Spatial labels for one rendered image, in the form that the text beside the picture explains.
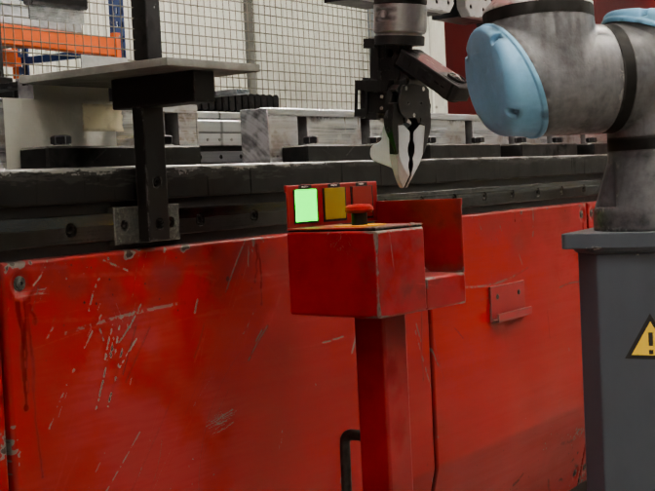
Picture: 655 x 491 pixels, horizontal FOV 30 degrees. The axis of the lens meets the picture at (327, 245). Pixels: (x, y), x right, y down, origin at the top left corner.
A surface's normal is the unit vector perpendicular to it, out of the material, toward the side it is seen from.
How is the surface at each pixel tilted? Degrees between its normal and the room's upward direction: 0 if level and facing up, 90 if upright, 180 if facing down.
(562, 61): 85
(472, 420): 90
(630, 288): 90
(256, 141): 90
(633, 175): 73
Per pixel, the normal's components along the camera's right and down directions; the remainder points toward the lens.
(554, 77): 0.26, 0.07
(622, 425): -0.47, 0.07
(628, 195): -0.71, -0.23
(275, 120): 0.82, -0.01
